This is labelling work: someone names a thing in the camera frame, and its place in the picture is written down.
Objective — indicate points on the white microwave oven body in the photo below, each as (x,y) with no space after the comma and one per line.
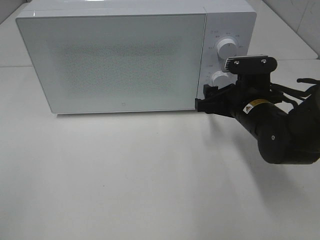
(223,18)

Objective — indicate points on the white timer knob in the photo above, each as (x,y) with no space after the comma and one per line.
(222,79)

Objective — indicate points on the white microwave door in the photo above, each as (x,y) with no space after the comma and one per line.
(141,63)

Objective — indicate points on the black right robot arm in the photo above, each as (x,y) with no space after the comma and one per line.
(284,121)

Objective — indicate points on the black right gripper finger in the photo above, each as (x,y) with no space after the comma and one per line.
(251,64)
(215,100)

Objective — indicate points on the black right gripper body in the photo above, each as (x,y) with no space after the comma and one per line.
(250,98)

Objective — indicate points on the upper white control knob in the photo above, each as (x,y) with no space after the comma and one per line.
(227,47)

